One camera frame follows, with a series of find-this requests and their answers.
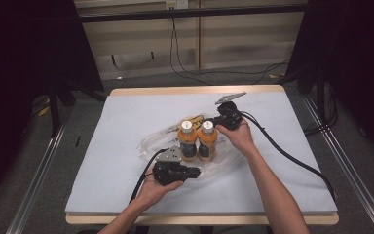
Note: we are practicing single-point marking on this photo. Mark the black horizontal bar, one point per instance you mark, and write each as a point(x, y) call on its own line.
point(191, 13)

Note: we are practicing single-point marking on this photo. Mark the person's right hand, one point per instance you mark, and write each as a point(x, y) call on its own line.
point(240, 138)

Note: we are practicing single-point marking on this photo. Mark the orange juice bottle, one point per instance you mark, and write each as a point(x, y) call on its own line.
point(187, 139)
point(207, 139)

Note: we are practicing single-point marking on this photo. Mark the black curtain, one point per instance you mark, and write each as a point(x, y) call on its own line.
point(29, 65)
point(354, 48)

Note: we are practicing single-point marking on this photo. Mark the black stand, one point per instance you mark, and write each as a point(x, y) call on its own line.
point(320, 100)
point(54, 110)

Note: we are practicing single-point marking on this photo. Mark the white wall socket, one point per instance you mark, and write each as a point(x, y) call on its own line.
point(177, 4)

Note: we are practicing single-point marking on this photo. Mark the small black floor piece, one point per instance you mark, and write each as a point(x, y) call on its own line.
point(78, 141)

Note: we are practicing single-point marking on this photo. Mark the white table mat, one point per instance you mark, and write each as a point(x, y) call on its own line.
point(117, 130)

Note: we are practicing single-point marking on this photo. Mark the person's left hand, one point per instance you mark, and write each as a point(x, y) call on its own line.
point(154, 193)

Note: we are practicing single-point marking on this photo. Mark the wooden table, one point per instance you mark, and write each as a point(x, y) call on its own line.
point(194, 89)

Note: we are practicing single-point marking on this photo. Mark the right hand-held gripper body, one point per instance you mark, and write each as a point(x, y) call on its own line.
point(229, 117)

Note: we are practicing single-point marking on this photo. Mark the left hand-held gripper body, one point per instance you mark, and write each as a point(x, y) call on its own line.
point(168, 172)

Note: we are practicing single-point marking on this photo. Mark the clear plastic bag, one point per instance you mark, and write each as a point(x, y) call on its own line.
point(220, 165)

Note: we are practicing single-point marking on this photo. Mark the metal floor rail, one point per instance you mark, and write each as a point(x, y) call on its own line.
point(35, 185)
point(341, 152)

